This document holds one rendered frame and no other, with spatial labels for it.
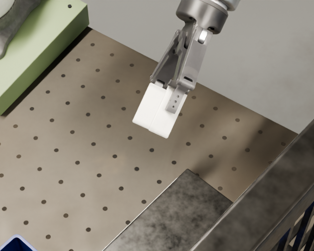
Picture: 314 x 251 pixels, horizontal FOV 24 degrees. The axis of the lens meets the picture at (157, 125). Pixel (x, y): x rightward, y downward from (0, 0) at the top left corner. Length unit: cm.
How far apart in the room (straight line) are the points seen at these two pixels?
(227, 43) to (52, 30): 108
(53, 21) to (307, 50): 119
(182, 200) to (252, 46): 158
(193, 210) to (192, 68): 21
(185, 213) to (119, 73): 61
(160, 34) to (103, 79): 103
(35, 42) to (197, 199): 65
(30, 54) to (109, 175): 30
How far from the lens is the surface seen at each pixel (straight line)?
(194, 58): 103
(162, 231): 92
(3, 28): 148
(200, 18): 108
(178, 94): 102
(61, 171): 136
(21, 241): 120
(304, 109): 234
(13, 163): 138
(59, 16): 152
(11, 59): 146
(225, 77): 238
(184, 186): 95
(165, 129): 104
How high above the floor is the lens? 185
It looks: 55 degrees down
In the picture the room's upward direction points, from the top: straight up
